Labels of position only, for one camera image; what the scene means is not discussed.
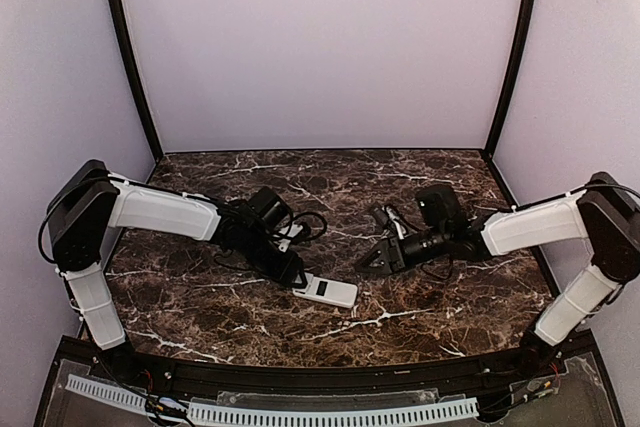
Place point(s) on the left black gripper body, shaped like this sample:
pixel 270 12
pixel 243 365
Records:
pixel 282 267

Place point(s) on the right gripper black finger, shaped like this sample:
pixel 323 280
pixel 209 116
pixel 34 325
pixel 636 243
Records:
pixel 380 270
pixel 375 256

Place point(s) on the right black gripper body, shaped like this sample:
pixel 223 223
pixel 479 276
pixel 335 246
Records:
pixel 393 253

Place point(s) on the white red remote control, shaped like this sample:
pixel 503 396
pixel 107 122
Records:
pixel 326 291

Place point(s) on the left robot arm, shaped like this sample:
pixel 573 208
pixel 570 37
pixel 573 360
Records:
pixel 94 200

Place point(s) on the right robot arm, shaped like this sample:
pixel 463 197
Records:
pixel 602 211

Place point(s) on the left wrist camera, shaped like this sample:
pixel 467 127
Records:
pixel 294 234

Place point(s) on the black front rail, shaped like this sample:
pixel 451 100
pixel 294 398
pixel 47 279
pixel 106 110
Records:
pixel 482 375

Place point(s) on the centre white cable duct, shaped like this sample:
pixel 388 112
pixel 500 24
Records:
pixel 201 414

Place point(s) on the white cable duct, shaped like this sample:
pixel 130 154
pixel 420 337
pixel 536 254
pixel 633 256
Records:
pixel 201 414
pixel 106 394

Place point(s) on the left white cable duct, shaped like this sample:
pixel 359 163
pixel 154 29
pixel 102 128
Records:
pixel 106 394

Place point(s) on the right black frame post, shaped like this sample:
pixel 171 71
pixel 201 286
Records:
pixel 511 72

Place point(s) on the black frame post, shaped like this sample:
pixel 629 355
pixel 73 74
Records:
pixel 511 72
pixel 127 54

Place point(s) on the left black frame post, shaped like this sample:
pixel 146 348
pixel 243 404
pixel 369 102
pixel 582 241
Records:
pixel 127 54

